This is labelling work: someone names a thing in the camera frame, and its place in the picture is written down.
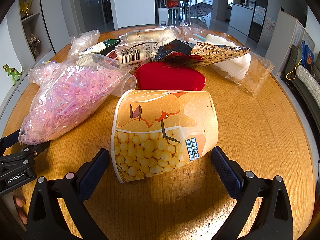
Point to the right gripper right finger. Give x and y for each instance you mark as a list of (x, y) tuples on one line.
[(274, 219)]

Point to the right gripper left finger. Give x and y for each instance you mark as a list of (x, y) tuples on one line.
[(45, 219)]

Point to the bag of pink rubber bands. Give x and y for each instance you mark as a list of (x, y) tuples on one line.
[(69, 92)]

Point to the clear bag white contents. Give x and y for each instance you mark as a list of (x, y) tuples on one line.
[(82, 41)]

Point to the clear plastic cup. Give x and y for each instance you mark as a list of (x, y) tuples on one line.
[(128, 82)]

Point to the orange popcorn paper cup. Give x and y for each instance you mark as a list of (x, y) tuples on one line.
[(157, 131)]

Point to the green cream snack packet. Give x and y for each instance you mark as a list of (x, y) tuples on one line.
[(103, 47)]

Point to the bagged white fluffy dusters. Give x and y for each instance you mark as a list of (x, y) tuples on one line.
[(249, 71)]

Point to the barcode snack wrapper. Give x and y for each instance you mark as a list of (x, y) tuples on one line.
[(131, 56)]

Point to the red jewelry box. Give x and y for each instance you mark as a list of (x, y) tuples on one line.
[(169, 76)]

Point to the silver foil snack bag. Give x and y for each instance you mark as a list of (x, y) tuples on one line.
[(197, 55)]

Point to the bagged bread bun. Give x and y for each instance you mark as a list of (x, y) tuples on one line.
[(162, 35)]

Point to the person left hand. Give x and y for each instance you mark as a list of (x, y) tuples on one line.
[(19, 203)]

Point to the green toy dinosaur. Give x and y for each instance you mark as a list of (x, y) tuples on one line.
[(13, 73)]

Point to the dried flower vase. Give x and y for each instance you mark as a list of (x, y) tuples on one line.
[(33, 42)]

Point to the white shelf cabinet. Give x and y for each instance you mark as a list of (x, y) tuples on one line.
[(15, 51)]

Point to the quilted beige sofa cover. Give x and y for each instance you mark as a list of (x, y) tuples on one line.
[(310, 83)]

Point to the gold bird figurine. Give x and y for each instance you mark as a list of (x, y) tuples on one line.
[(25, 7)]

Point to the green sofa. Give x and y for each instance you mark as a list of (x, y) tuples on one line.
[(290, 75)]

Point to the blue snack bag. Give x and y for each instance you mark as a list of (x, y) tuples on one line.
[(307, 56)]

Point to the white pedal bin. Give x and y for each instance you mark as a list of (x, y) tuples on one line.
[(163, 16)]

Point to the open grey umbrella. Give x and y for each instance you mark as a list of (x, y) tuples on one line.
[(200, 10)]

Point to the dining table with chairs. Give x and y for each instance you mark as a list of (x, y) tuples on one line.
[(178, 10)]

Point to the white cabinet with calendar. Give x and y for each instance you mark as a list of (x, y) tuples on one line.
[(258, 19)]

